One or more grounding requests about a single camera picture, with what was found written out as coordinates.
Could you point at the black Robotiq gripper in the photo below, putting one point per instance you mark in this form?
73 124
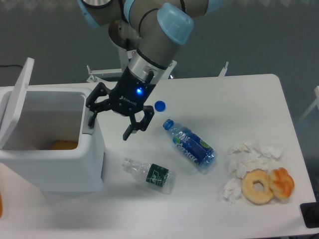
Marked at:
126 98

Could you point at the white trash can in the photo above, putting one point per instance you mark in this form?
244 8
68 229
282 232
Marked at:
32 118

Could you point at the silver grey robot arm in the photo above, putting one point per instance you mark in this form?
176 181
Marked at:
163 26

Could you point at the blue bottle cap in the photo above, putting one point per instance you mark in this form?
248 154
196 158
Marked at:
160 106

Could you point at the orange bread inside bin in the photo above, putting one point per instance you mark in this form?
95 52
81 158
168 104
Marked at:
64 145

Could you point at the clear bottle green label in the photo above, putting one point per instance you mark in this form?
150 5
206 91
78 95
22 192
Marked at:
151 175

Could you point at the blue plastic bottle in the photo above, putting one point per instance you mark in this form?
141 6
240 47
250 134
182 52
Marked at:
190 144

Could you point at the large crumpled white tissue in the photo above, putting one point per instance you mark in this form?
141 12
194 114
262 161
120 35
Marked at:
245 156

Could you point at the small crumpled white tissue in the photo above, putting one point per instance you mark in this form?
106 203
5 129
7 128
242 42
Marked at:
232 191

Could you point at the orange object at left edge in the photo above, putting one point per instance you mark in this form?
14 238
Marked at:
1 206

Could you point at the orange glazed bread roll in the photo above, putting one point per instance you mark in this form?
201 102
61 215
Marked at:
281 183

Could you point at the white furniture at right edge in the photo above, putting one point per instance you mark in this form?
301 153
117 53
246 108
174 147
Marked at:
311 108

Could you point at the black device at edge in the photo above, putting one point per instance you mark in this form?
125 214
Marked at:
310 213

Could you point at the white metal base frame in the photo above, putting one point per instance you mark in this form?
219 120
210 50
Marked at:
112 75

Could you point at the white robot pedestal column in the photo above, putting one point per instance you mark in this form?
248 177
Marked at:
125 56

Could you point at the plain ring donut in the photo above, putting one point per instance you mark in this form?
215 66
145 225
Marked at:
255 187

